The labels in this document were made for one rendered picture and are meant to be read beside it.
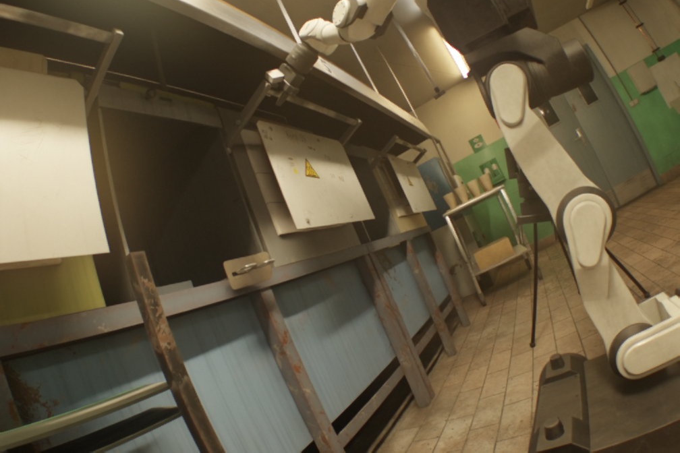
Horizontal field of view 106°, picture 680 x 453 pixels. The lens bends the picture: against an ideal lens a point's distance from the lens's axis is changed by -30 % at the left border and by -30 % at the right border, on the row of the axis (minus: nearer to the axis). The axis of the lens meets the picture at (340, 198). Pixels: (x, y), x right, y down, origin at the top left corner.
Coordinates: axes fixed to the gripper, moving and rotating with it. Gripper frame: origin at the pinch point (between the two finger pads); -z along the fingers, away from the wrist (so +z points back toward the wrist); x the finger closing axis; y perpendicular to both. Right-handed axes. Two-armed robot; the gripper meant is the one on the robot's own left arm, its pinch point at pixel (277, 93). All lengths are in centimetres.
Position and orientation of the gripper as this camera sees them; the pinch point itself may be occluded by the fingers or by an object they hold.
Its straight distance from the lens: 126.0
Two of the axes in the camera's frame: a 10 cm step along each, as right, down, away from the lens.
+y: -4.7, 0.1, -8.8
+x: -6.4, -6.8, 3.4
